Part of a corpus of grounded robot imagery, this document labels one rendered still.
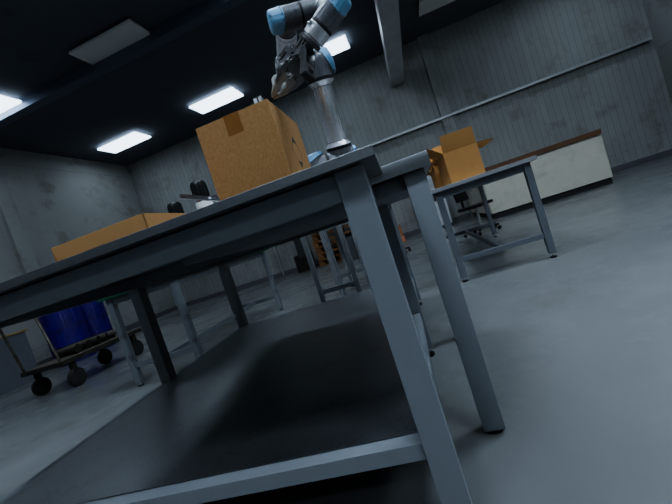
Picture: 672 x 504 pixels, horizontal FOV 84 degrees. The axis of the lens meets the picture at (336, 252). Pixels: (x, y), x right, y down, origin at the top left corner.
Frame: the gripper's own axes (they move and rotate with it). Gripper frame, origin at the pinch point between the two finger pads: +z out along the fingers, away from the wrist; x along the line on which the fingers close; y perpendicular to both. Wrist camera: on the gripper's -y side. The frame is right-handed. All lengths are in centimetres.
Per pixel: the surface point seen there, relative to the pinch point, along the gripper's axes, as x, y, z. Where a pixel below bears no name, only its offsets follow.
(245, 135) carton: 9.0, -16.0, 12.3
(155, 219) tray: 28, -41, 34
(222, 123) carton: 13.8, -10.0, 14.4
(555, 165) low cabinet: -641, 233, -176
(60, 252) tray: 39, -35, 54
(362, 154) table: 13, -63, -9
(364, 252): 4, -73, 5
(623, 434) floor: -62, -120, 0
